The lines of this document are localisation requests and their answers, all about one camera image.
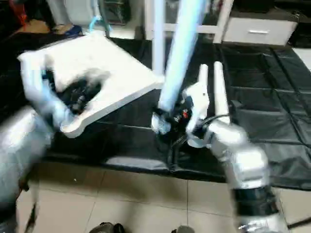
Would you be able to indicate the black left robot foot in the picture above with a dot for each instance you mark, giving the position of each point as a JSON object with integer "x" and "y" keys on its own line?
{"x": 107, "y": 228}

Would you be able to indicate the small blue box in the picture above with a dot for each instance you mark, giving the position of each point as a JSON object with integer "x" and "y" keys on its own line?
{"x": 73, "y": 30}

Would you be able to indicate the light blue hanger hook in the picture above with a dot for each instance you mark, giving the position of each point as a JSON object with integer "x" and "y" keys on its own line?
{"x": 96, "y": 22}

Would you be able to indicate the black robot foot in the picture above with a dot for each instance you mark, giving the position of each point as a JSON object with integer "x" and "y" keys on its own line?
{"x": 183, "y": 229}
{"x": 107, "y": 228}

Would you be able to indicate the white drawer cabinet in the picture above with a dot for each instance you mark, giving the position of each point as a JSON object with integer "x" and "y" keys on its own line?
{"x": 260, "y": 30}
{"x": 214, "y": 17}

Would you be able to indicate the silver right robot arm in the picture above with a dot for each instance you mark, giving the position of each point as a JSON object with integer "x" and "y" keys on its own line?
{"x": 243, "y": 165}

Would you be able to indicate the black right robot foot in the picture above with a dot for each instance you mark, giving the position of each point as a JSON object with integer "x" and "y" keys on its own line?
{"x": 183, "y": 229}

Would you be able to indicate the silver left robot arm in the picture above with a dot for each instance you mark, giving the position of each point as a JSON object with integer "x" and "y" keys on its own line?
{"x": 24, "y": 141}

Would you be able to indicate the white plastic table top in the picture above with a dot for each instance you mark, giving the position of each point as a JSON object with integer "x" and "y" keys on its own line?
{"x": 112, "y": 68}

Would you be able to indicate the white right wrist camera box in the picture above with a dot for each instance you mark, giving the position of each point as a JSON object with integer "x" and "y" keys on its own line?
{"x": 197, "y": 107}

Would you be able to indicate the white plastic table leg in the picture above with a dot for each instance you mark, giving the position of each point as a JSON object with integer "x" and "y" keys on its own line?
{"x": 219, "y": 87}
{"x": 182, "y": 53}
{"x": 158, "y": 39}
{"x": 203, "y": 77}

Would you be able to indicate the black work mat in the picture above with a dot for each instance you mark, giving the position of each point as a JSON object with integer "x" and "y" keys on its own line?
{"x": 272, "y": 97}

